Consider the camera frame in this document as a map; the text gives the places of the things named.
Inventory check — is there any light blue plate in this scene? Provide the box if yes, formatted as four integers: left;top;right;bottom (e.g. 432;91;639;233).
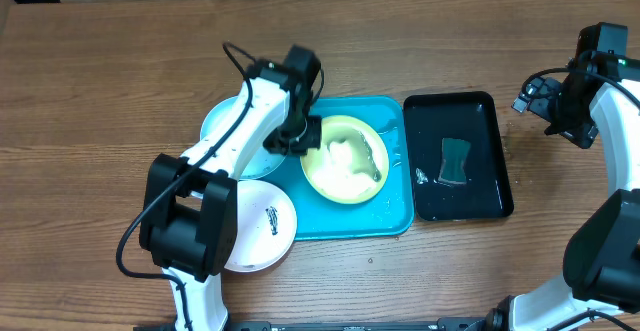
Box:
200;96;285;179

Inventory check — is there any yellow-green plate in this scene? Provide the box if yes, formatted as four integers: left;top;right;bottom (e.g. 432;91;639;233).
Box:
300;115;390;204

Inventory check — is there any green scrubbing sponge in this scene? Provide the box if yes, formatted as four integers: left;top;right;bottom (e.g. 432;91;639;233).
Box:
438;138;471;185

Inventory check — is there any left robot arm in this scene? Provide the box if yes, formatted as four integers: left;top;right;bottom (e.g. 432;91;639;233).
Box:
123;45;324;330

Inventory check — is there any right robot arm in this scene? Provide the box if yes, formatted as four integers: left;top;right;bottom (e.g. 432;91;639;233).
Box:
471;22;639;331

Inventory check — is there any black plastic tray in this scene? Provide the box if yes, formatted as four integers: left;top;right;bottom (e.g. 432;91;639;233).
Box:
403;91;514;221

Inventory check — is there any teal plastic tray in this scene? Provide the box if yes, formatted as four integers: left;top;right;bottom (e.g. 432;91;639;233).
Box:
264;96;414;241

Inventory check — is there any white plate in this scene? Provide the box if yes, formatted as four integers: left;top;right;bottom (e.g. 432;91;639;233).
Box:
192;179;299;274

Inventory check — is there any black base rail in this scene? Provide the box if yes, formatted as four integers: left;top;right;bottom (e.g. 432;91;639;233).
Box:
133;315;501;331

